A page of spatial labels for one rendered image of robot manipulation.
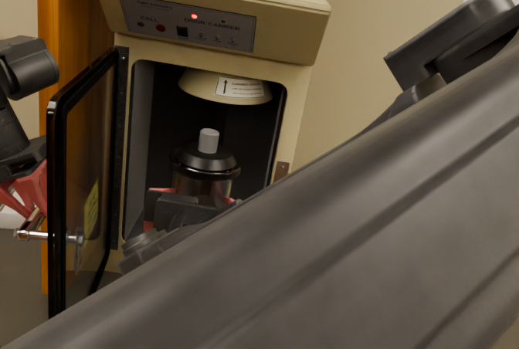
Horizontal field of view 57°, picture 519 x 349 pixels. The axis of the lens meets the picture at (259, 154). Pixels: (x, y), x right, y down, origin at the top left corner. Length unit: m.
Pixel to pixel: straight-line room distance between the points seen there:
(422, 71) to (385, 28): 0.95
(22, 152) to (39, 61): 0.12
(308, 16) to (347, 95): 0.61
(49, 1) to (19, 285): 0.51
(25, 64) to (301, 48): 0.37
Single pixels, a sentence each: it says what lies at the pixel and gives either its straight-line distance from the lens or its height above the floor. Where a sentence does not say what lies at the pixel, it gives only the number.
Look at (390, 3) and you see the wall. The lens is 1.22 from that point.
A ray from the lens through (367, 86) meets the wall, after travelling 1.25.
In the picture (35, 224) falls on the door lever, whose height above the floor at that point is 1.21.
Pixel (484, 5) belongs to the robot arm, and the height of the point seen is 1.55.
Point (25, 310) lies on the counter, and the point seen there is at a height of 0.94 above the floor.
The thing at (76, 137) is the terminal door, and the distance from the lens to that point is 0.61.
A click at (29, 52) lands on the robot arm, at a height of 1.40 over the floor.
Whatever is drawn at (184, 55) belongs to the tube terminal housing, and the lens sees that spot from 0.79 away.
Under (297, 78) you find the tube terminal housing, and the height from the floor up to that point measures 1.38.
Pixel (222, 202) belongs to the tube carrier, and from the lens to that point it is 0.71.
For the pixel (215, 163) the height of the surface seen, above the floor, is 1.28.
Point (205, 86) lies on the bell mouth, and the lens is 0.82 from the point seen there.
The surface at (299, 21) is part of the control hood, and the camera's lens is 0.67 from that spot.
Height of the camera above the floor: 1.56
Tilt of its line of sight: 22 degrees down
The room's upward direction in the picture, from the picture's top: 10 degrees clockwise
